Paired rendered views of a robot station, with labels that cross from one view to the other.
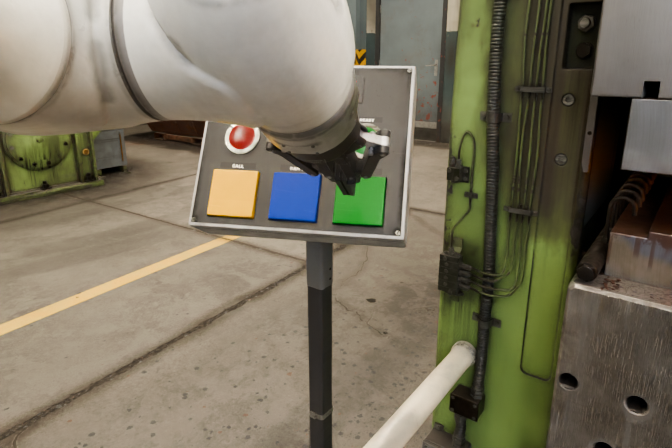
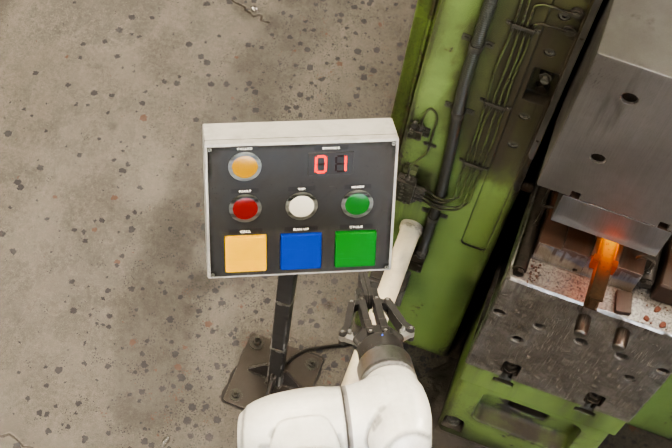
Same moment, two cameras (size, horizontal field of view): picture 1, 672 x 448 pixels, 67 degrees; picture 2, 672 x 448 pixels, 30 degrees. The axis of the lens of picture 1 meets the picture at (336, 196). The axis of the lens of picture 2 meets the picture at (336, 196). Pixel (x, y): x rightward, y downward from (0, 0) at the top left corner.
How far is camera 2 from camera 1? 1.89 m
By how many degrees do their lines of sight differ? 48
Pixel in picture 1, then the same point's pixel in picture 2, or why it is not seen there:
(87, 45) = not seen: outside the picture
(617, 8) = (561, 156)
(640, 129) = (565, 208)
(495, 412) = (435, 259)
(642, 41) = (574, 175)
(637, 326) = (545, 301)
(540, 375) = (477, 246)
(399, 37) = not seen: outside the picture
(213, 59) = not seen: outside the picture
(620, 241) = (544, 247)
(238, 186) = (250, 250)
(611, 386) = (526, 318)
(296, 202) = (303, 257)
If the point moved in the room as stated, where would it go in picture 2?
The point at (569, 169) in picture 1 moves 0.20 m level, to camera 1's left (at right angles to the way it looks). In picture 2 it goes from (518, 151) to (420, 173)
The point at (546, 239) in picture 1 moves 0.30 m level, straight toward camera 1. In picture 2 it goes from (493, 181) to (483, 318)
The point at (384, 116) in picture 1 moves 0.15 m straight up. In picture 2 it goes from (372, 183) to (383, 138)
